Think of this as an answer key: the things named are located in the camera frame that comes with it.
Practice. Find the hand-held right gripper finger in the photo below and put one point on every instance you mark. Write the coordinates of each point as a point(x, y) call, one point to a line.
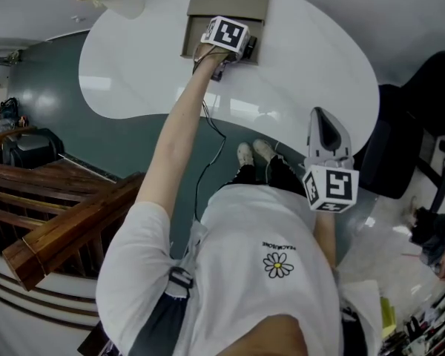
point(348, 147)
point(313, 143)

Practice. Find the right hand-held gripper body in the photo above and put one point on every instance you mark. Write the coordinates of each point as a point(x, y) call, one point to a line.
point(337, 184)

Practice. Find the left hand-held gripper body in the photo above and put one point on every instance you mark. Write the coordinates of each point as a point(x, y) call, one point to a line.
point(226, 32)

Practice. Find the person's left forearm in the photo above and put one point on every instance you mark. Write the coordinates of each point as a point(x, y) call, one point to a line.
point(185, 117)

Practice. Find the person's right forearm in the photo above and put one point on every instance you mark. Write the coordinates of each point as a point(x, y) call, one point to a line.
point(324, 236)

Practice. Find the white curved table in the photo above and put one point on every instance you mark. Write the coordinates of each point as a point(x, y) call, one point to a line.
point(141, 69)

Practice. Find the black office chair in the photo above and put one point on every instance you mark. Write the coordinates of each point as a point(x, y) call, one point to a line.
point(393, 154)

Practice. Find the black trousers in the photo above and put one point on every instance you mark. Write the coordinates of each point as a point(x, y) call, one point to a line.
point(282, 176)

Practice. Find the person's right beige shoe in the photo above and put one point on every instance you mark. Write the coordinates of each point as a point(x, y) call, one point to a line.
point(263, 148)

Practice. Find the person's beige shoe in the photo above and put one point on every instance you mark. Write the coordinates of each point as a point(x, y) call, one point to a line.
point(244, 154)
point(263, 148)

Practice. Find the person's left beige shoe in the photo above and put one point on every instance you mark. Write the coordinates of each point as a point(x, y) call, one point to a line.
point(244, 154)

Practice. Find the white daisy print T-shirt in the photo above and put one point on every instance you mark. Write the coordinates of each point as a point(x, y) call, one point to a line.
point(252, 228)

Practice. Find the white vase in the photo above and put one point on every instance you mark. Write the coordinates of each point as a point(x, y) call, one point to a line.
point(126, 2)

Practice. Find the yellow-green pleated stool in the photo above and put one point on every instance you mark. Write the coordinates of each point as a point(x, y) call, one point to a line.
point(387, 317)

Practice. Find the cluttered white desk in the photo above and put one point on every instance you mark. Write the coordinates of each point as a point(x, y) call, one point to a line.
point(430, 325)

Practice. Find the black bag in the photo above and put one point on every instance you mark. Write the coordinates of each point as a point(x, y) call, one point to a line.
point(33, 148)

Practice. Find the wooden staircase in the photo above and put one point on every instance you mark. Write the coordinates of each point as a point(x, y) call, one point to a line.
point(59, 232)

